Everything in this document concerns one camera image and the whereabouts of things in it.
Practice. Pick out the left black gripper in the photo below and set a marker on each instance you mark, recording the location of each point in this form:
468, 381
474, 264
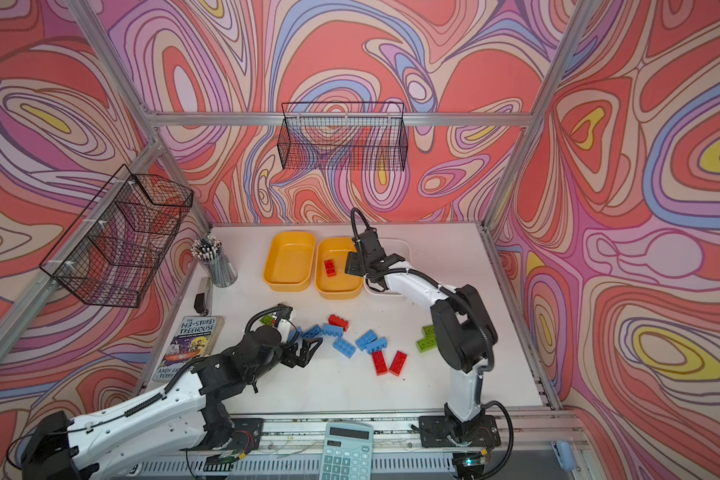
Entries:
292, 359

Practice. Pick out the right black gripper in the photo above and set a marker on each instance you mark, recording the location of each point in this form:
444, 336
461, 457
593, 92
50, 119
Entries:
353, 260

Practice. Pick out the red lego brick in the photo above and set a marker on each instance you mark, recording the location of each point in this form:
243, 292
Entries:
337, 321
379, 363
398, 363
329, 268

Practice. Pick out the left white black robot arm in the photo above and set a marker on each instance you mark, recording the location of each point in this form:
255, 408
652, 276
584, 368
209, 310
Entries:
187, 413

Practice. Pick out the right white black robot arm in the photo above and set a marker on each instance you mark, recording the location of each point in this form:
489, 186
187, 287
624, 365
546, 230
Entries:
464, 332

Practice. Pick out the blue lego brick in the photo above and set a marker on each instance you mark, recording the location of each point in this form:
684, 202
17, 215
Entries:
364, 340
294, 334
314, 332
344, 348
332, 330
376, 345

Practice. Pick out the white plastic bin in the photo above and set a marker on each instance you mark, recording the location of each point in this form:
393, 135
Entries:
390, 246

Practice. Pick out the middle yellow plastic bin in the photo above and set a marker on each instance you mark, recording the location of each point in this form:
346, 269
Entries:
343, 286

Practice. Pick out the yellow plastic bin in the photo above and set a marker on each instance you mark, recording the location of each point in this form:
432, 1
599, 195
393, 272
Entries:
343, 286
289, 264

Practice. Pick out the treehouse paperback book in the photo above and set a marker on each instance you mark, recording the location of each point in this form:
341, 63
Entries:
194, 337

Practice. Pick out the left yellow plastic bin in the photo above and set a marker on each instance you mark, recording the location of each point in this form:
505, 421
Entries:
289, 264

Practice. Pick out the cup of pencils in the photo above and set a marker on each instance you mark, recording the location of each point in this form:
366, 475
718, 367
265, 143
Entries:
209, 251

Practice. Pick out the teal desk calculator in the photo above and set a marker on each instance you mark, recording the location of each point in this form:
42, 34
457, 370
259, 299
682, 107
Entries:
347, 451

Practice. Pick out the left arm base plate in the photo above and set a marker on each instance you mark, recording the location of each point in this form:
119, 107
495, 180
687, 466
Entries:
238, 434

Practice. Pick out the back black wire basket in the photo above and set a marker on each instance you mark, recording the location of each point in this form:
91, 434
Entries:
343, 135

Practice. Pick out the black wire basket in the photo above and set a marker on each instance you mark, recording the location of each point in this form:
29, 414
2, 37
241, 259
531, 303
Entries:
111, 254
343, 135

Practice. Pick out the left black wire basket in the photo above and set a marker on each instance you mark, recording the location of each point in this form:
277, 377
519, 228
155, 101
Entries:
111, 254

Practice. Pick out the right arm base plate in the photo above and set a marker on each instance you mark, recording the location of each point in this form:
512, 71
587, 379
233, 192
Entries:
441, 432

